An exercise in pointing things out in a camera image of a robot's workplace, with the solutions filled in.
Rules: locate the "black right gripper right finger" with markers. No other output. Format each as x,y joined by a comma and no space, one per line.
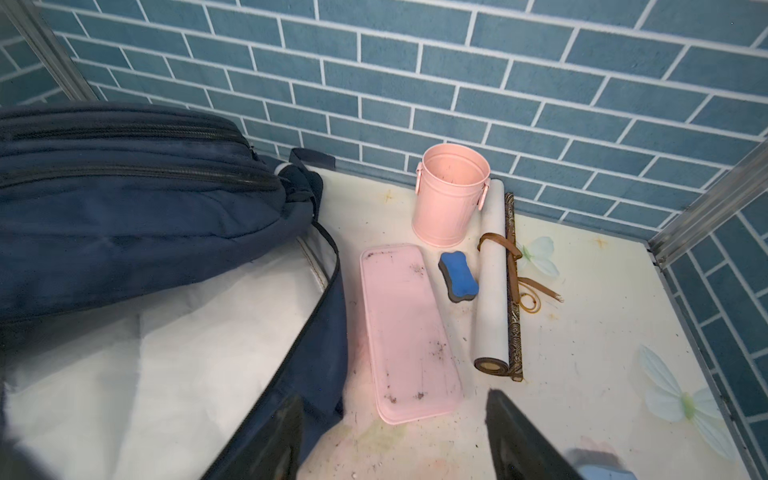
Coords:
518,449

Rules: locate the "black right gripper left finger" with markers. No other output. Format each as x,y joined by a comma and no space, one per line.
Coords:
275,451

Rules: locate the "pink metal bucket cup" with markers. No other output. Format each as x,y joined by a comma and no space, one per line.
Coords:
452,184

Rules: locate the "blue whiteboard eraser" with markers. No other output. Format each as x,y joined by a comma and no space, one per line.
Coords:
460,283

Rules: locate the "rolled white paper scroll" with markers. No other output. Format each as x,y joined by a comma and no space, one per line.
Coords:
496,343

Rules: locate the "navy blue student backpack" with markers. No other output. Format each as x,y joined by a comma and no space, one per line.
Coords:
164,289

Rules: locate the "pink pencil case lid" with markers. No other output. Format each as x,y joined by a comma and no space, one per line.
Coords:
414,373

